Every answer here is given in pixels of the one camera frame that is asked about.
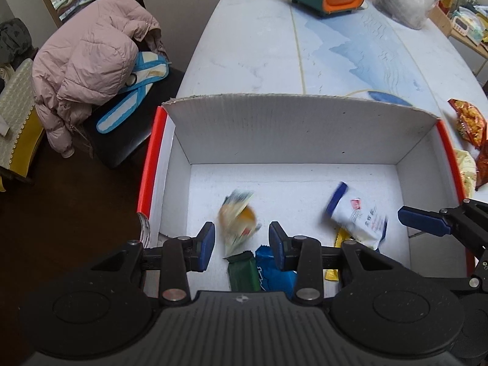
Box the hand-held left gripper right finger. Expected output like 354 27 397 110
269 221 414 306

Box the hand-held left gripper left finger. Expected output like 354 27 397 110
89 221 216 306

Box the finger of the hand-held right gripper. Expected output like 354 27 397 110
397 198 488 265

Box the blue cookie snack packet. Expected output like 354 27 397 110
255 245 298 300

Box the cream bun snack packet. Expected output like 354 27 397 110
218 189 263 257

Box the green snack packet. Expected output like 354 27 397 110
228 252 260 293

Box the yellow snack packet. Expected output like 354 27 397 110
324 227 357 282

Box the white and blue snack packet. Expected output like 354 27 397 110
327 182 389 251

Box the brown shiny snack bag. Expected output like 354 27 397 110
475 141 488 192

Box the red popcorn snack bag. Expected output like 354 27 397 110
448 98 488 149

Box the red cardboard box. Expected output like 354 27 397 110
136 93 479 299

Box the black chair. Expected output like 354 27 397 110
82 65 187 170

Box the blue and white bag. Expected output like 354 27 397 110
96 50 170 135

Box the white wooden cabinet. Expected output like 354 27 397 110
427 0 488 84

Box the soft tissue pack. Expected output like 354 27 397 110
459 5 488 46

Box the white kitchen timer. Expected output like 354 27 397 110
452 13 470 33

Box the pink puffer jacket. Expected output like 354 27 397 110
32 0 168 159

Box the cream chair cover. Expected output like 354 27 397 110
0 58 45 184

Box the dark clothes pile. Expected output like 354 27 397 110
0 19 39 62

